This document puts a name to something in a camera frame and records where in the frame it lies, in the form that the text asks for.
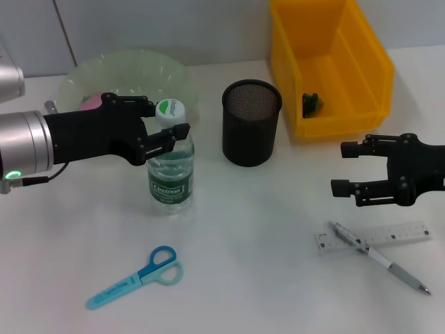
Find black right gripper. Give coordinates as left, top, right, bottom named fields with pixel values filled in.
left=330, top=132, right=445, bottom=208

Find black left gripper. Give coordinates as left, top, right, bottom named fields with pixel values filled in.
left=43, top=92, right=192, bottom=166

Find clear green-label water bottle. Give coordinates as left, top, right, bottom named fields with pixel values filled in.
left=146, top=98, right=195, bottom=215

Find pink toy peach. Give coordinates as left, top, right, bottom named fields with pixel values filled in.
left=79, top=93, right=104, bottom=112

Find translucent green fruit plate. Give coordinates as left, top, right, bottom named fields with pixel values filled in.
left=55, top=48, right=202, bottom=134

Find clear plastic ruler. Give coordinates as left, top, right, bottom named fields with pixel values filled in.
left=314, top=219, right=435, bottom=257

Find black mesh pen holder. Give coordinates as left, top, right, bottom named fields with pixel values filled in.
left=221, top=79, right=283, bottom=168

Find white and grey pen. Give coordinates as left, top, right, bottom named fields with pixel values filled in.
left=329, top=221, right=432, bottom=296

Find blue scissors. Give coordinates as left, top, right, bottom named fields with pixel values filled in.
left=86, top=246, right=184, bottom=310

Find yellow plastic bin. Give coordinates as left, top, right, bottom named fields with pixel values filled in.
left=269, top=0, right=396, bottom=140

